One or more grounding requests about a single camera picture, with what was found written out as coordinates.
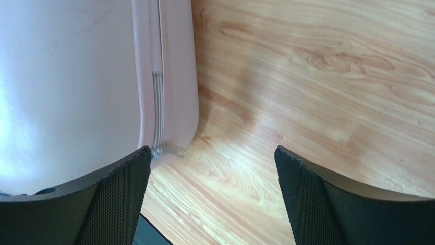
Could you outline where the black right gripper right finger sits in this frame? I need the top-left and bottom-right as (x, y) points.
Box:
(274, 146), (434, 244)

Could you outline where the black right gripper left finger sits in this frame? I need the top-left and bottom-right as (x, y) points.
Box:
(1, 146), (152, 244)

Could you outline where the pink suitcase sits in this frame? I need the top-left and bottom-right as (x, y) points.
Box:
(1, 1), (199, 195)

